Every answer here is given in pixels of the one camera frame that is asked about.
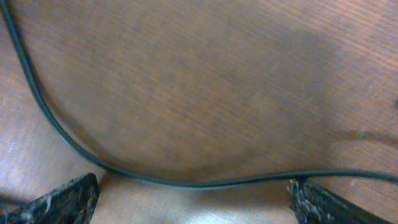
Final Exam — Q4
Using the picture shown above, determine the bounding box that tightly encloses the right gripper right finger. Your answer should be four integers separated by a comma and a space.
287, 179, 392, 224

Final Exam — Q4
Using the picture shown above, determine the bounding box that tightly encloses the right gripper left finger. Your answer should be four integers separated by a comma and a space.
1, 173, 100, 224

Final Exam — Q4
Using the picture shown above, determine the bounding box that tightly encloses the black thin usb cable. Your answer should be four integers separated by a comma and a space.
0, 0, 398, 190

